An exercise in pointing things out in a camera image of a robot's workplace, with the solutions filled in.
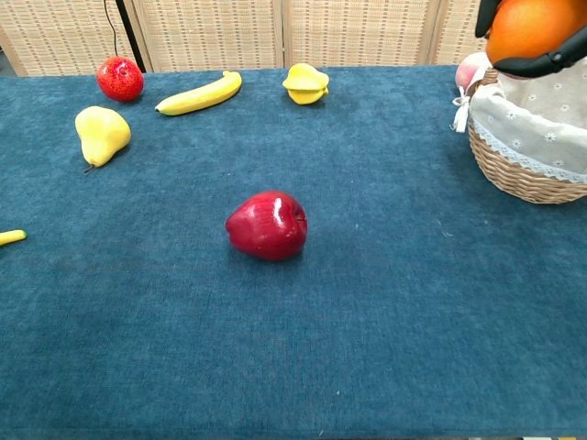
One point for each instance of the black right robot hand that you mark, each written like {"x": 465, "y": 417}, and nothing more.
{"x": 527, "y": 66}

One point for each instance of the orange fruit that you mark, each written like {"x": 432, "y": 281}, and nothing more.
{"x": 532, "y": 27}

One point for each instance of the pink peach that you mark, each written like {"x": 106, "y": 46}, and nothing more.
{"x": 468, "y": 72}

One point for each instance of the yellow starfruit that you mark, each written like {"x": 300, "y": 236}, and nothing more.
{"x": 305, "y": 84}

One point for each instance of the dark red apple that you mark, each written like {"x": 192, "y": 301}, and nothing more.
{"x": 266, "y": 227}

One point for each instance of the woven folding screen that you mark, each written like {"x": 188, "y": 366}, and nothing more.
{"x": 206, "y": 32}

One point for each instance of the long yellow banana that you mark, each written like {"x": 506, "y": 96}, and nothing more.
{"x": 202, "y": 95}

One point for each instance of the blue plush tablecloth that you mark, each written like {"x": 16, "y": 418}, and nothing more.
{"x": 293, "y": 321}

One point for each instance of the red strawberry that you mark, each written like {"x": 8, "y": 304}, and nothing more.
{"x": 120, "y": 79}

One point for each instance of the yellow pear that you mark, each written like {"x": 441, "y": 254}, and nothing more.
{"x": 102, "y": 135}

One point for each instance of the small yellow banana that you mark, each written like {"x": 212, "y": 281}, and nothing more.
{"x": 11, "y": 237}

